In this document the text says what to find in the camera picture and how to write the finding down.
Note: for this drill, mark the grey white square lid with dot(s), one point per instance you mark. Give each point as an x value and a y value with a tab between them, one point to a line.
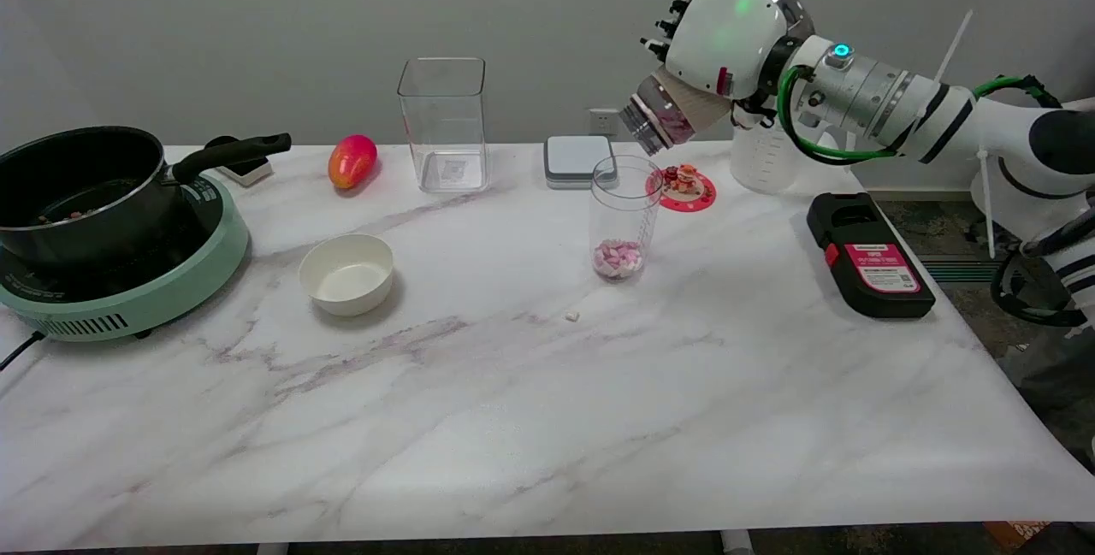
577	160

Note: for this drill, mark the white pipe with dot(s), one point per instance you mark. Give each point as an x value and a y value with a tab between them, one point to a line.
1082	103

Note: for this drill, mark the red round coaster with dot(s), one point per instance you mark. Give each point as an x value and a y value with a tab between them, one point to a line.
693	198

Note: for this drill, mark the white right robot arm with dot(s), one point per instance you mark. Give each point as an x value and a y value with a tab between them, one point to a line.
949	115

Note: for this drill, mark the green induction cooker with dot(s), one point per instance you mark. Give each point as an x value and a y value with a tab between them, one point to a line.
171	286

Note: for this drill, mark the white round bowl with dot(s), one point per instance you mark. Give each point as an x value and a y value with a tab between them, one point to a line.
346	274

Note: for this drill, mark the white table leg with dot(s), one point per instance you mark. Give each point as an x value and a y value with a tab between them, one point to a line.
736	542
272	549

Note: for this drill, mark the red yellow mango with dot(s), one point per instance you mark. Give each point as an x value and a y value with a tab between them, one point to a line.
351	162

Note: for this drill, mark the white wall socket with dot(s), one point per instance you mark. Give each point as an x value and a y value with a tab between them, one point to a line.
603	121

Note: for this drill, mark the orange cardboard piece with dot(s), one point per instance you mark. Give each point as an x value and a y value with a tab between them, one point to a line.
1016	532

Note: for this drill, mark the clear tall plastic cup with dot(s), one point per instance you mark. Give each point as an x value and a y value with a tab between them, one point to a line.
624	213

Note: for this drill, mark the clear square plastic container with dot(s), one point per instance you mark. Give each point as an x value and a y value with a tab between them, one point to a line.
445	132

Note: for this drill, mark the translucent plastic measuring jug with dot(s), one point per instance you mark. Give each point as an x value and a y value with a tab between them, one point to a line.
761	162

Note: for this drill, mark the clear bottle with beige sleeve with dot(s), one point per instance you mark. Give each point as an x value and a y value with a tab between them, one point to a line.
676	115

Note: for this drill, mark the pink white candies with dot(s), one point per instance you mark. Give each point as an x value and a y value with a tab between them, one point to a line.
618	258

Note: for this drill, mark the white black power adapter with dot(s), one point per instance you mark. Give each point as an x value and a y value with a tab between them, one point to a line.
248	170

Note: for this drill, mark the small orange toy figurine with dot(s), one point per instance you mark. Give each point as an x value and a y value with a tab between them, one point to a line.
684	179

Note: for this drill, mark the black box with red label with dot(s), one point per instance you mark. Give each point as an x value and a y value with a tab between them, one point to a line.
873	264

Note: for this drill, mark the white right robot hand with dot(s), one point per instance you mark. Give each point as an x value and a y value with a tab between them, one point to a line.
727	33

